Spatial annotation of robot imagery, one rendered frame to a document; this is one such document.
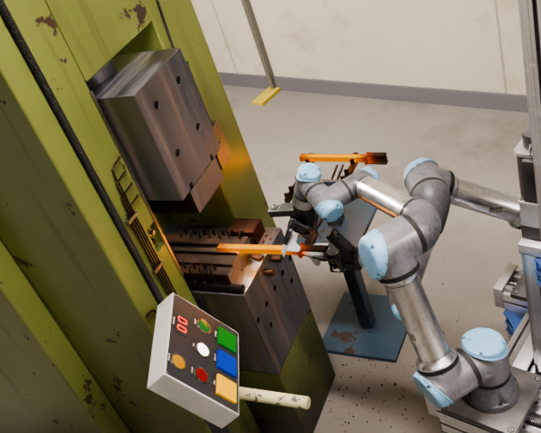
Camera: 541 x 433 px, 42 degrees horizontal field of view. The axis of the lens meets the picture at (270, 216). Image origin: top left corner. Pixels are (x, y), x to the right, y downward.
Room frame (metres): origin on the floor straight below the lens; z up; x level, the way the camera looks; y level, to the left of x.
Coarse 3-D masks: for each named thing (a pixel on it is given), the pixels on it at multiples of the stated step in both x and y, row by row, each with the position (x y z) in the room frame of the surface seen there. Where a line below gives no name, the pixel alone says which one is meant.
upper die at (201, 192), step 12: (216, 168) 2.18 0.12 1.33; (204, 180) 2.11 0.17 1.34; (216, 180) 2.16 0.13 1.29; (192, 192) 2.04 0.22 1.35; (204, 192) 2.09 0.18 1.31; (156, 204) 2.13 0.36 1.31; (168, 204) 2.10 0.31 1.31; (180, 204) 2.07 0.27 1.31; (192, 204) 2.04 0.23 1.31; (204, 204) 2.07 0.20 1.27
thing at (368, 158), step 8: (368, 152) 2.50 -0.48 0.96; (376, 152) 2.48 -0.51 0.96; (384, 152) 2.46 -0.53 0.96; (304, 160) 2.67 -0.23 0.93; (312, 160) 2.64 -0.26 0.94; (320, 160) 2.62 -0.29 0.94; (328, 160) 2.59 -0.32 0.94; (336, 160) 2.57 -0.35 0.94; (344, 160) 2.54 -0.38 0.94; (360, 160) 2.50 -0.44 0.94; (368, 160) 2.48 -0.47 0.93; (376, 160) 2.46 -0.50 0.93; (384, 160) 2.44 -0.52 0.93
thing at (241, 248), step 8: (216, 248) 2.18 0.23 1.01; (224, 248) 2.16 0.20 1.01; (232, 248) 2.14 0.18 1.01; (240, 248) 2.12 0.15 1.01; (248, 248) 2.10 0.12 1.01; (256, 248) 2.08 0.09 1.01; (264, 248) 2.06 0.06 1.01; (272, 248) 2.05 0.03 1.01; (280, 248) 2.03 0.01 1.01; (304, 248) 1.97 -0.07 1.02; (312, 248) 1.96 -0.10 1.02; (320, 248) 1.94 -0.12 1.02
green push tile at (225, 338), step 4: (220, 328) 1.71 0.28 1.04; (220, 332) 1.69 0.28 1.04; (224, 332) 1.70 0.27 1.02; (228, 332) 1.71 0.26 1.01; (220, 336) 1.68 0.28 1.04; (224, 336) 1.69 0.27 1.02; (228, 336) 1.70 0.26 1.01; (232, 336) 1.71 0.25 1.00; (220, 340) 1.66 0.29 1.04; (224, 340) 1.67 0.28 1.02; (228, 340) 1.68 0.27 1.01; (232, 340) 1.69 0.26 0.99; (220, 344) 1.65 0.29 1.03; (224, 344) 1.65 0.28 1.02; (228, 344) 1.66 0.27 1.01; (232, 344) 1.67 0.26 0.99; (228, 348) 1.65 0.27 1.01; (232, 348) 1.65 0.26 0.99
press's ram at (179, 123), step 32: (128, 64) 2.25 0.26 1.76; (160, 64) 2.15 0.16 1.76; (96, 96) 2.09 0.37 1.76; (128, 96) 2.01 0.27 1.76; (160, 96) 2.08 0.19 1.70; (192, 96) 2.21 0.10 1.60; (128, 128) 2.04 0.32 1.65; (160, 128) 2.03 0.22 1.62; (192, 128) 2.15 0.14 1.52; (128, 160) 2.07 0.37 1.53; (160, 160) 2.00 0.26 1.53; (192, 160) 2.10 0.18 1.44; (160, 192) 2.04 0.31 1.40
